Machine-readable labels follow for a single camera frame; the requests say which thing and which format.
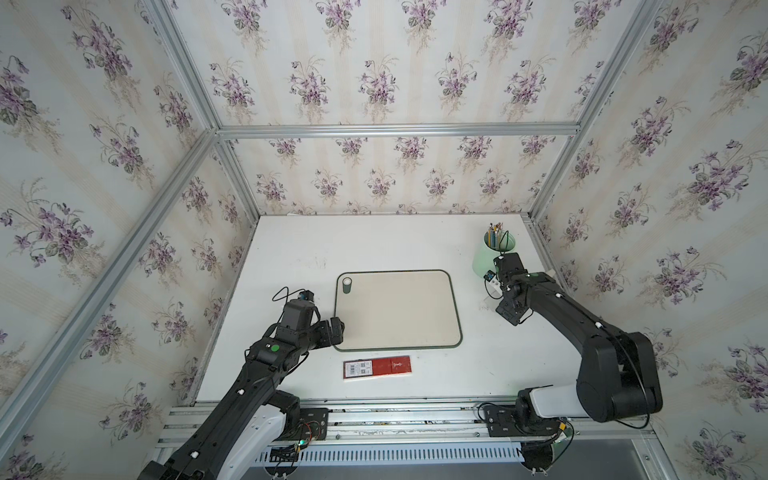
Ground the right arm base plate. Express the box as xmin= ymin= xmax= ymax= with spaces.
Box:
xmin=476 ymin=402 xmax=566 ymax=439

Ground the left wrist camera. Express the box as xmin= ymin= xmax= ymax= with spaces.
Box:
xmin=297 ymin=290 xmax=314 ymax=303

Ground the aluminium mounting rail frame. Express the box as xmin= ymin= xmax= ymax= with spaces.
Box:
xmin=155 ymin=397 xmax=657 ymax=449

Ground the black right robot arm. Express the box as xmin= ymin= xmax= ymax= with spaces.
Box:
xmin=494 ymin=253 xmax=663 ymax=423

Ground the red rectangular box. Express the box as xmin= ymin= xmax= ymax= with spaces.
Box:
xmin=343 ymin=355 xmax=412 ymax=380

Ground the coloured pencils bundle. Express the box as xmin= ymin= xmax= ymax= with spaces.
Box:
xmin=485 ymin=223 xmax=505 ymax=250

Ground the mint green pencil cup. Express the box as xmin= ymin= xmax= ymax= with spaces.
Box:
xmin=472 ymin=230 xmax=516 ymax=277

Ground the beige green-rimmed cutting board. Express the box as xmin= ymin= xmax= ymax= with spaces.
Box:
xmin=334 ymin=269 xmax=463 ymax=352

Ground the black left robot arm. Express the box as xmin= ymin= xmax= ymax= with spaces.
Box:
xmin=139 ymin=290 xmax=345 ymax=479

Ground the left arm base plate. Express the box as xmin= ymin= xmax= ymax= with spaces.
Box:
xmin=276 ymin=407 xmax=330 ymax=443

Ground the white vented strip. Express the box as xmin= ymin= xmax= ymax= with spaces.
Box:
xmin=253 ymin=442 xmax=524 ymax=468

